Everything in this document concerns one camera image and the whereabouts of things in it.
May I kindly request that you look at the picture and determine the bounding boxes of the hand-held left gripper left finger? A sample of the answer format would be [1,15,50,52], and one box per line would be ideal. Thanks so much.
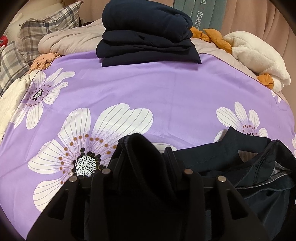
[26,137,130,241]

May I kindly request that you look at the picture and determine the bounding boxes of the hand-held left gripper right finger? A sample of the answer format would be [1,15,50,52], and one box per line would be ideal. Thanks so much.
[165,146,270,241]

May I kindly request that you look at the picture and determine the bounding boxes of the navy zip jacket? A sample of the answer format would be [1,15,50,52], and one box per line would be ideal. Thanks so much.
[82,126,296,241]

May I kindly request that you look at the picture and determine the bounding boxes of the folded dark navy clothes pile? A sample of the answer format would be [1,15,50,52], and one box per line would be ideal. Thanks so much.
[96,30,202,68]

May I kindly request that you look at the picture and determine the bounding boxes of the purple floral blanket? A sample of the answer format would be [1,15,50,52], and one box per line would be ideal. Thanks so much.
[0,50,296,214]

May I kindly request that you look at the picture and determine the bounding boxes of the cream quilted garment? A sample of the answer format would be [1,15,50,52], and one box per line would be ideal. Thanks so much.
[0,72,33,139]

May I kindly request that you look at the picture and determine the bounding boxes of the peach crumpled cloth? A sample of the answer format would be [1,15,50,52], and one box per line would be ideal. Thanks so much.
[29,52,62,71]

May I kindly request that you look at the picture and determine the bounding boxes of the grey quilt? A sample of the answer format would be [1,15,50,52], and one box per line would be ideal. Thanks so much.
[38,19,287,98]

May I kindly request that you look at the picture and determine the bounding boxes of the small plaid pillow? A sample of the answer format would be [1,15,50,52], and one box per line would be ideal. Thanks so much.
[0,42,30,98]

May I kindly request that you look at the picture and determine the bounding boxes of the large plaid pillow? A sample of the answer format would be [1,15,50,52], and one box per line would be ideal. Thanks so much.
[20,1,85,50]

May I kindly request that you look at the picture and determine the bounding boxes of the teal printed hanging cloth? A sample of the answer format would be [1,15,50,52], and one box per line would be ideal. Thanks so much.
[173,0,222,32]

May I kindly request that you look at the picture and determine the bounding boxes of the folded navy fleece garment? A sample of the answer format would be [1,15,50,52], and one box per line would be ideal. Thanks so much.
[102,0,193,39]

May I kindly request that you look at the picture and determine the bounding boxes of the beige curtain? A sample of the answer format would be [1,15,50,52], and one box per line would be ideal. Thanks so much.
[79,0,296,77]

